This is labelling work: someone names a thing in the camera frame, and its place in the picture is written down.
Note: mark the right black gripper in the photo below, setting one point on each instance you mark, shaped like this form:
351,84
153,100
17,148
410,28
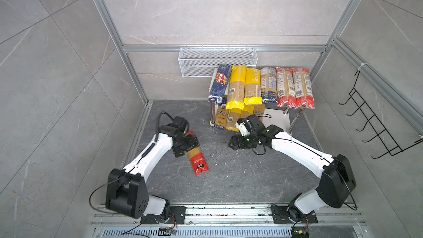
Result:
240,144

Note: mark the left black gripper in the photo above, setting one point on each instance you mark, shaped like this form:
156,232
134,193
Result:
193,142

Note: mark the yellow Pastatime spaghetti bag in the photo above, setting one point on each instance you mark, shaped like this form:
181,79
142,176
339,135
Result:
252,94

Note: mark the red label spaghetti bag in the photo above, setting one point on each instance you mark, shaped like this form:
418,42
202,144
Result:
285,88

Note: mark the blue Barilla spaghetti pack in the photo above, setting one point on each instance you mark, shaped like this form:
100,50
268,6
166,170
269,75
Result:
219,84

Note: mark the blue end spaghetti bag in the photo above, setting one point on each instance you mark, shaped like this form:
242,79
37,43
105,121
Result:
268,85

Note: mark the Ankara blue spaghetti bag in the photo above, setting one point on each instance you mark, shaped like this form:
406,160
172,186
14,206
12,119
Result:
259,111

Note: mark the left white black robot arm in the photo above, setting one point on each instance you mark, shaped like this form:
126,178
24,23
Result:
126,189

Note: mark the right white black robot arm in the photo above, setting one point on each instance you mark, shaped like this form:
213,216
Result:
336,177

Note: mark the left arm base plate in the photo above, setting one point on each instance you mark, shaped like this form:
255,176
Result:
172,214

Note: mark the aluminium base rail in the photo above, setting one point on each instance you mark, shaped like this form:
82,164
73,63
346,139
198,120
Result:
232,221

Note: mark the white wire mesh basket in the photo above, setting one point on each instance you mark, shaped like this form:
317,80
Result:
202,61

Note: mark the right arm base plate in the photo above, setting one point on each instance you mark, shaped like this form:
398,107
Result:
286,215

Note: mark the black wire hook rack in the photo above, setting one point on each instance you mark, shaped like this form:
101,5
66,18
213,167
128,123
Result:
374,124

